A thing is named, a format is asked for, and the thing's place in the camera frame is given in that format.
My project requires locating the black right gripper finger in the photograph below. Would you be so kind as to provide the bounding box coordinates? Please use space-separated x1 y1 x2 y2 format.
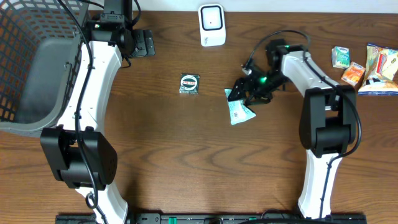
244 95 269 106
227 78 246 102

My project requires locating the teal snack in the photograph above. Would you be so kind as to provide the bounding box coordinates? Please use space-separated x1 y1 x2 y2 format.
227 100 256 125

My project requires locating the round label dark packet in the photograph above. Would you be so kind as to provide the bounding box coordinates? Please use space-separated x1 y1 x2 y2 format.
179 73 200 95

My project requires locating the green tissue pack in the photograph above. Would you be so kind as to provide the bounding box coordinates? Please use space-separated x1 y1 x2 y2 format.
331 46 350 69

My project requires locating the orange small packet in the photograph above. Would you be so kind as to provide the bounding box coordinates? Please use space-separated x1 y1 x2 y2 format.
341 62 366 86

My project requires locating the yellow snack bag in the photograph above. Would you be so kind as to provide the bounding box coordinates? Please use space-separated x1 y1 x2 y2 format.
358 43 397 96

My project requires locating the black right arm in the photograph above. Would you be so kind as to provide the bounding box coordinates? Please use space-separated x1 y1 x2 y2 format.
226 39 358 220

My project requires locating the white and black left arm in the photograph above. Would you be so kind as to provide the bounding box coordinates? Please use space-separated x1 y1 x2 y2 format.
40 21 155 223

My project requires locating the white barcode scanner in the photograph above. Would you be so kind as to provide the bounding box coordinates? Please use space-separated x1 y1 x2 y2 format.
198 4 226 47

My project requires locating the dark mesh plastic basket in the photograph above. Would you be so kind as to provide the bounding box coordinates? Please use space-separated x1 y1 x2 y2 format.
1 0 88 138

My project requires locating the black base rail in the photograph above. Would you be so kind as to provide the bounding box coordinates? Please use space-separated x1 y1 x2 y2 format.
54 212 368 224

